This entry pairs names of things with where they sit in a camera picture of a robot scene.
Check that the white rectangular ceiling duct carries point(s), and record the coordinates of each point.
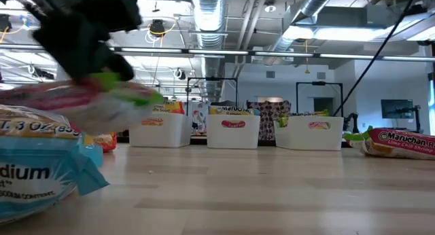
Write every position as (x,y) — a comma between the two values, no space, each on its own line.
(340,33)

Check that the black metal frame rig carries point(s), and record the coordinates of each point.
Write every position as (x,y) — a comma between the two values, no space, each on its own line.
(319,83)
(210,78)

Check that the black wall monitor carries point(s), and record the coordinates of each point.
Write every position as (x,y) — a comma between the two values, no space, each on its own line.
(396,108)

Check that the black background robot arm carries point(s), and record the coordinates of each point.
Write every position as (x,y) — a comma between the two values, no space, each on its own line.
(416,119)

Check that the white colourful patterned fabric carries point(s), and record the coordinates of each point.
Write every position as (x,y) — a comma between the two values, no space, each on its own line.
(200,123)

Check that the long ceiling light strip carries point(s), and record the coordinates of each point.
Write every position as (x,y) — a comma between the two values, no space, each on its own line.
(272,53)

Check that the round silver ceiling duct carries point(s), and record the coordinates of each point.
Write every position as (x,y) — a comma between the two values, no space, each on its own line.
(316,4)
(209,24)

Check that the black hanging ceiling camera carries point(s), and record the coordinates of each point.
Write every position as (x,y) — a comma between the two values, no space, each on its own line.
(157,27)

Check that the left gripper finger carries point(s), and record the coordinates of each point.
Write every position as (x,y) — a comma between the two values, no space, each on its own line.
(119,67)

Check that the brown dotted fabric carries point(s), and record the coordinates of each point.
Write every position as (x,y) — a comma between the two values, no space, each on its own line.
(268,109)

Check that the white plastic bin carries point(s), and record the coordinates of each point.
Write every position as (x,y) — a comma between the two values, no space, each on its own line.
(306,140)
(217,136)
(170,134)

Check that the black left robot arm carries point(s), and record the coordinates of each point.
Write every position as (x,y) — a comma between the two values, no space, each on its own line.
(112,7)

